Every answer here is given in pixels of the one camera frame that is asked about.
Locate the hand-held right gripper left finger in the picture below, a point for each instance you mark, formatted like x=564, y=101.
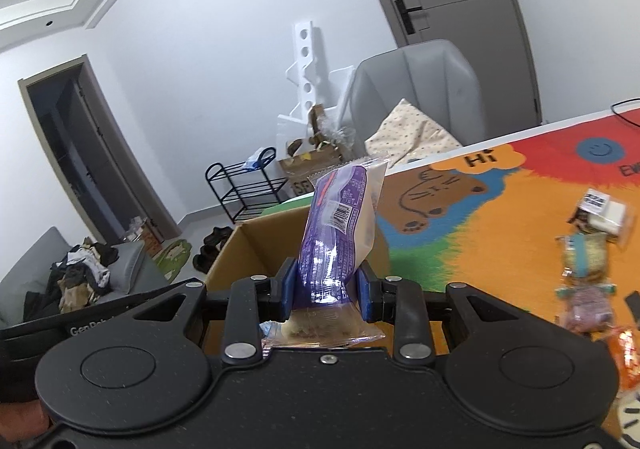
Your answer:
x=286, y=291

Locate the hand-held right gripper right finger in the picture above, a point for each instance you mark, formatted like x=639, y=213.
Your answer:
x=366, y=291

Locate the brown cardboard box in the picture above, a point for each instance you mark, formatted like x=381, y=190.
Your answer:
x=250, y=249

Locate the purple bread packet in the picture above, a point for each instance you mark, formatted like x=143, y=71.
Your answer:
x=330, y=239

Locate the teal band snack pack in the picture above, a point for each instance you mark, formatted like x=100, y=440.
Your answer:
x=585, y=255

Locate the clear pinkish snack packet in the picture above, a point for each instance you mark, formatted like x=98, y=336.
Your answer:
x=590, y=309

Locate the white snack pack black label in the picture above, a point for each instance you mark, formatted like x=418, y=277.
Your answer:
x=600, y=214

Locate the orange clear snack packet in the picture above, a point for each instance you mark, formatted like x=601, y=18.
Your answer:
x=625, y=354

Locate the person's left hand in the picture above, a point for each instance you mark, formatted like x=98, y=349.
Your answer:
x=20, y=419

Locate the pile of clothes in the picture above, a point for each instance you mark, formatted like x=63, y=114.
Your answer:
x=80, y=274

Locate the dark shoes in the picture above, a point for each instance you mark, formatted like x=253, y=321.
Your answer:
x=210, y=249

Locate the grey sofa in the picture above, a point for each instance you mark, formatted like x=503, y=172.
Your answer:
x=135, y=264

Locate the black shoe rack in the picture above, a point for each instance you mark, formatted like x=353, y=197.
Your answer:
x=245, y=189

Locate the green floor rug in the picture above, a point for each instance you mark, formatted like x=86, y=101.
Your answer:
x=175, y=259

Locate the blue packet on rack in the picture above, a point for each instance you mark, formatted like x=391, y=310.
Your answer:
x=257, y=159

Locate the colourful cat print mat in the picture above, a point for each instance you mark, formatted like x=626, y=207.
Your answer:
x=500, y=239

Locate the dotted cream cushion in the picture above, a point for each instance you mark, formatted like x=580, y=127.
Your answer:
x=405, y=134

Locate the dark wooden door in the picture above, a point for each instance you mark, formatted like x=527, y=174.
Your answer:
x=100, y=154

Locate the grey chair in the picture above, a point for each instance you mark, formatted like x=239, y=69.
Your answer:
x=425, y=74

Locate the white perforated board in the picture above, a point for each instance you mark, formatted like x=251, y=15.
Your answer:
x=305, y=59

